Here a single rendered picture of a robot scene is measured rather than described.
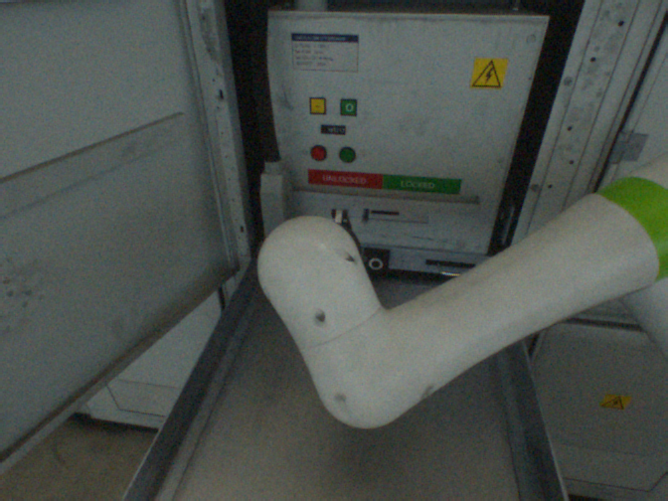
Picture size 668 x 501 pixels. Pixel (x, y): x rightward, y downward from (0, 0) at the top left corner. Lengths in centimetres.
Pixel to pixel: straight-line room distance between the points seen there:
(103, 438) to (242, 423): 120
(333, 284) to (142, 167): 50
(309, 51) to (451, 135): 31
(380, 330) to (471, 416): 39
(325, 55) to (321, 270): 51
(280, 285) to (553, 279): 27
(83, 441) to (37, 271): 125
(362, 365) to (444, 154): 55
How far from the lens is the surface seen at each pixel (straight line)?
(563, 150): 86
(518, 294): 45
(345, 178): 90
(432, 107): 84
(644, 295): 72
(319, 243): 40
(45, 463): 195
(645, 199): 52
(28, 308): 77
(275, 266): 40
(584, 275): 48
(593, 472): 162
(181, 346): 132
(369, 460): 71
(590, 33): 82
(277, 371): 81
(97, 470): 185
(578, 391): 127
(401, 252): 97
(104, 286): 83
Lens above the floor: 148
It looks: 36 degrees down
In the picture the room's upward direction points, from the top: straight up
